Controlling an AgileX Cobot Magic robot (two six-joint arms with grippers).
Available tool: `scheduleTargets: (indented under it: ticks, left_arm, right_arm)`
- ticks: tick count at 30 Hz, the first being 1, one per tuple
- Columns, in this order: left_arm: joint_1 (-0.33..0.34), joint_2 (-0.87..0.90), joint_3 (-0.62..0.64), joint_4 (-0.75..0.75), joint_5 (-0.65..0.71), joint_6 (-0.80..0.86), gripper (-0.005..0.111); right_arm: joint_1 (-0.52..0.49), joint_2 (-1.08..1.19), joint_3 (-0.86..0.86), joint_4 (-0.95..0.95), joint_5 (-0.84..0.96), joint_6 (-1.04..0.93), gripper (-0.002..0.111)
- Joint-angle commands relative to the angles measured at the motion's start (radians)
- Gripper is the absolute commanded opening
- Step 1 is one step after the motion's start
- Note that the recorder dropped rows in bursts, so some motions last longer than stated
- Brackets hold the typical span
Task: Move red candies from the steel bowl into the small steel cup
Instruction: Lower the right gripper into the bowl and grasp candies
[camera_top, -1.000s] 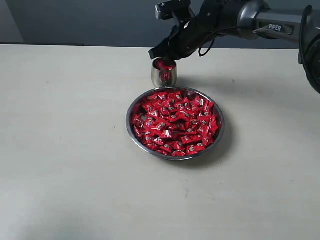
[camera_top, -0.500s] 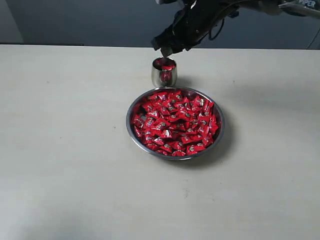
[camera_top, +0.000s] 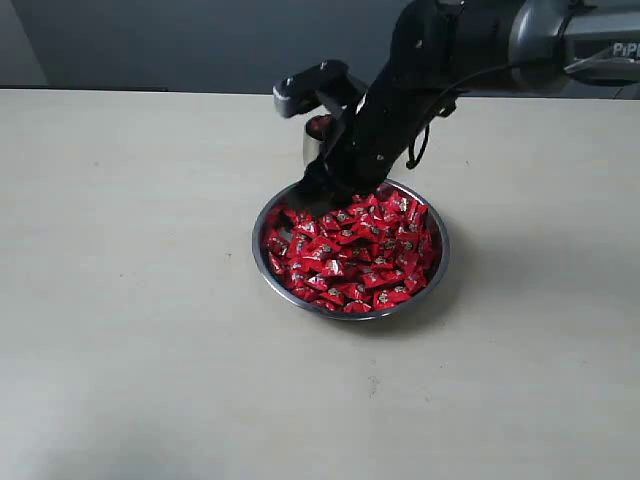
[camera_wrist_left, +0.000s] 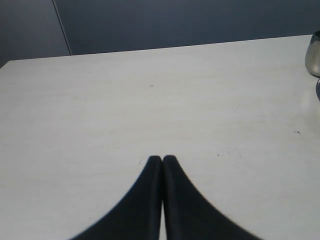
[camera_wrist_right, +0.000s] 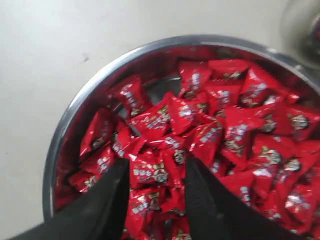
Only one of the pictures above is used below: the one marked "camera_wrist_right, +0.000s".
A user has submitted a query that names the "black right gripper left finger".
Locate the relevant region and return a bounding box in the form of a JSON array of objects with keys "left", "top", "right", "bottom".
[{"left": 13, "top": 158, "right": 130, "bottom": 240}]

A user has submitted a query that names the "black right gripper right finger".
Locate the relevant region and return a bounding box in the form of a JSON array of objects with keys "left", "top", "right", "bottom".
[{"left": 185, "top": 157, "right": 298, "bottom": 240}]

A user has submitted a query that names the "pile of red wrapped candies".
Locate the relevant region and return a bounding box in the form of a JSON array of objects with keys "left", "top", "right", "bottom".
[{"left": 54, "top": 48, "right": 320, "bottom": 240}]

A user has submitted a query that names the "round steel bowl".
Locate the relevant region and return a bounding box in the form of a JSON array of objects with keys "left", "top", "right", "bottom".
[{"left": 42, "top": 34, "right": 320, "bottom": 221}]

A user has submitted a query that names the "stainless steel cup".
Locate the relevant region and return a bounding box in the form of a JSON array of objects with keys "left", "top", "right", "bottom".
[{"left": 280, "top": 0, "right": 320, "bottom": 71}]

